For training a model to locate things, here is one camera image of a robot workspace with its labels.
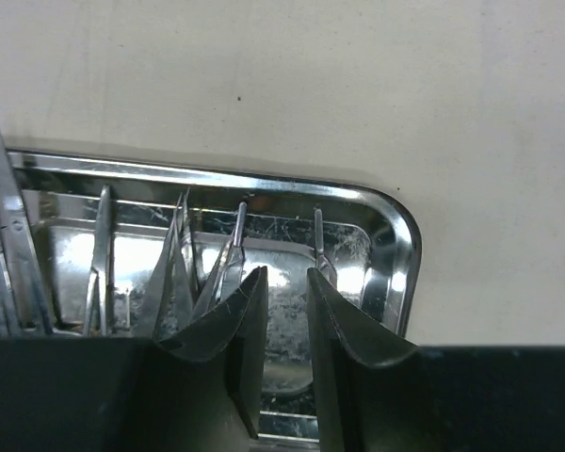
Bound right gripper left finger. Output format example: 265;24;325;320
0;267;267;451

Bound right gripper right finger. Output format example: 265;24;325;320
307;269;565;451

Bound steel tweezers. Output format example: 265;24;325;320
133;191;198;341

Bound steel forceps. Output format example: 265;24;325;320
82;185;113;336

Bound steel instrument tray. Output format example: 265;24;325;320
5;150;421;448

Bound steel scissors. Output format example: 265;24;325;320
0;131;56;336

